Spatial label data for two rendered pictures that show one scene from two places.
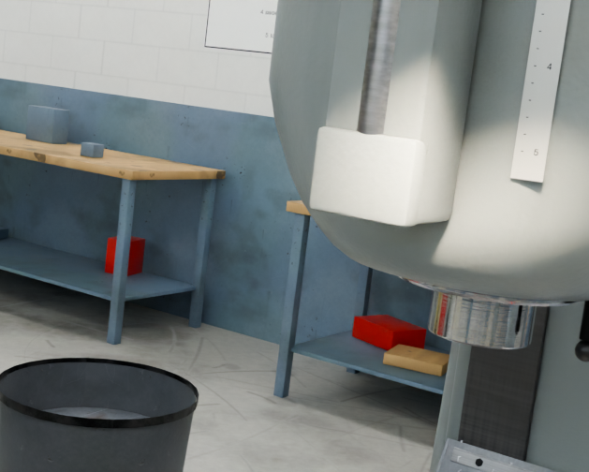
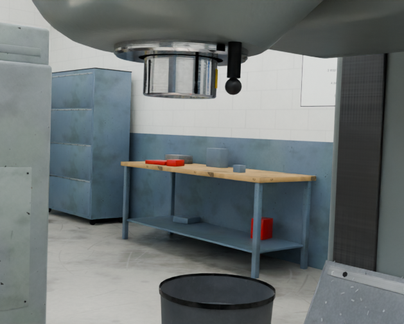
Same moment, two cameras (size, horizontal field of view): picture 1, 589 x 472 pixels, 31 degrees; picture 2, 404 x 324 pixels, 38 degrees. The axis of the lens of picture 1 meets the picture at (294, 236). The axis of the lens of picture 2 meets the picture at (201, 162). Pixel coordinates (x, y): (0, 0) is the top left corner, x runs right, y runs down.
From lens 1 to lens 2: 0.28 m
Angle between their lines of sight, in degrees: 18
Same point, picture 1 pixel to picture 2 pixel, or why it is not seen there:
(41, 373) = (188, 281)
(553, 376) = (388, 209)
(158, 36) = (275, 103)
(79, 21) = (232, 100)
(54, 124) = (220, 157)
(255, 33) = (328, 95)
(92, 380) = (218, 287)
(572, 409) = (402, 231)
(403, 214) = not seen: outside the picture
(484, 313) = (162, 68)
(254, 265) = not seen: hidden behind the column
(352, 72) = not seen: outside the picture
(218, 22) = (307, 92)
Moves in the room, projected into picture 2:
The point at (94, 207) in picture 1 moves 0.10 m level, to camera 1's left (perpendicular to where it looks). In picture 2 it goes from (245, 202) to (236, 202)
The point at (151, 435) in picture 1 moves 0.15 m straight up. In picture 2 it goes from (244, 314) to (245, 274)
